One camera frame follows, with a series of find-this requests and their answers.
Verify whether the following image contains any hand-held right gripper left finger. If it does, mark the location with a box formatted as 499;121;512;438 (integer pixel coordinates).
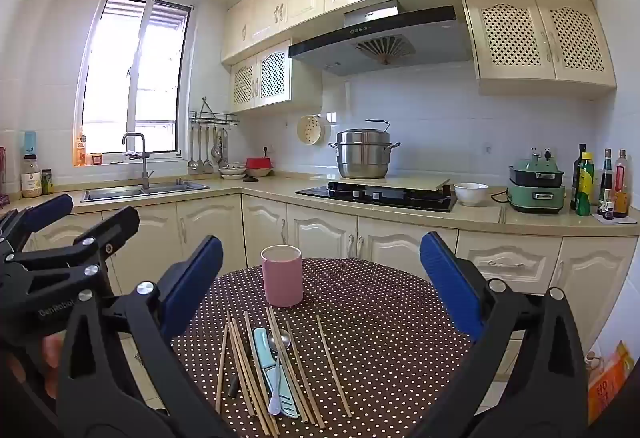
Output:
56;234;236;438

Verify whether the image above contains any wide cream lattice door cabinet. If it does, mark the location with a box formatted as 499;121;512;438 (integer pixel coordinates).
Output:
462;0;618;100

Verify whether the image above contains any metal faucet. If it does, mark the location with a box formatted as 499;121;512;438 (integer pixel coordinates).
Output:
122;133;153;191

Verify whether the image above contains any black gas hob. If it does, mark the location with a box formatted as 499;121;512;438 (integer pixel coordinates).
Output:
295;183;458;213

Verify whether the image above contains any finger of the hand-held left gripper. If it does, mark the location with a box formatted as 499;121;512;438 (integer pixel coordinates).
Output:
0;193;75;254
0;205;141;303

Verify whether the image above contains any white bowl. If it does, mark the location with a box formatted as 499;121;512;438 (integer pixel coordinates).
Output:
454;182;489;207

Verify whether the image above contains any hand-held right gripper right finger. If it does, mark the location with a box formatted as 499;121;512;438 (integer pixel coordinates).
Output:
419;231;590;438

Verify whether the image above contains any beige board under pot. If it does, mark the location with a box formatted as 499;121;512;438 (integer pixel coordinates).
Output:
327;174;452;192

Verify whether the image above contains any metal wall utensil rail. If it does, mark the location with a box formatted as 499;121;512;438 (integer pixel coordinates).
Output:
189;96;240;125

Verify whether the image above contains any large sauce jar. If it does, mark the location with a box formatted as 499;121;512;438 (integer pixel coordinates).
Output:
21;154;43;199

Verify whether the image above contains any person's left hand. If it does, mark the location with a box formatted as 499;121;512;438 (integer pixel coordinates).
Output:
5;333;63;386

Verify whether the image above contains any kitchen window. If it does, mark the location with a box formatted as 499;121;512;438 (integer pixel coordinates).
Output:
75;0;193;156

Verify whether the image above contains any black range hood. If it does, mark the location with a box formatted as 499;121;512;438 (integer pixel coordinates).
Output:
288;0;473;77

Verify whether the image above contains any stainless steel steamer pot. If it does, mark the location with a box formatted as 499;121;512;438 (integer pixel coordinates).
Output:
328;119;402;180

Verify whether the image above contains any stainless steel sink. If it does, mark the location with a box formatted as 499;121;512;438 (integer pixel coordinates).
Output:
81;180;211;203

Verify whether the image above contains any green electric cooker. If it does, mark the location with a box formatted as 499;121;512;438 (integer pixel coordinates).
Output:
506;153;567;215

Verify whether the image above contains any round cream perforated tray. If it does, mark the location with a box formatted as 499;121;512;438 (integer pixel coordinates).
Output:
296;114;332;147

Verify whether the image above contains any dark sauce bottle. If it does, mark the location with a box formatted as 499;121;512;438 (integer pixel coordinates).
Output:
598;149;615;219

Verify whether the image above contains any brown polka dot tablecloth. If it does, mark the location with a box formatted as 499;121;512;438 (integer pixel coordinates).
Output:
172;258;501;438

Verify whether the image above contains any clear bottle with red label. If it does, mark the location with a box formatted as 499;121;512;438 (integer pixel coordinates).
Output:
614;149;631;219

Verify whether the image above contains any pink utensil holder cup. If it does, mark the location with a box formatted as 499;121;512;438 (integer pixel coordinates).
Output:
261;245;304;308

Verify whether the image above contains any metal spoon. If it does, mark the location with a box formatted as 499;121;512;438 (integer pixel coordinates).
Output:
266;329;292;354

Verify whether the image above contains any dark oil bottle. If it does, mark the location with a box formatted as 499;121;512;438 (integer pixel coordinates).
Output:
571;144;587;211

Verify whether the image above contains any small cream lattice door cabinet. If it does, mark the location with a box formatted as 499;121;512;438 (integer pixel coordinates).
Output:
230;39;323;114

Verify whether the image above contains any orange printed bag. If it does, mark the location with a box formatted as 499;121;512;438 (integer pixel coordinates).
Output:
587;340;636;424

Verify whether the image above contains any bunch of wooden chopsticks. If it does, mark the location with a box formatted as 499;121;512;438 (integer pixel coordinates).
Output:
215;307;352;436

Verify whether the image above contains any light blue sheathed knife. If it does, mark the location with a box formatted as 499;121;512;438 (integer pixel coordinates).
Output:
252;327;300;420

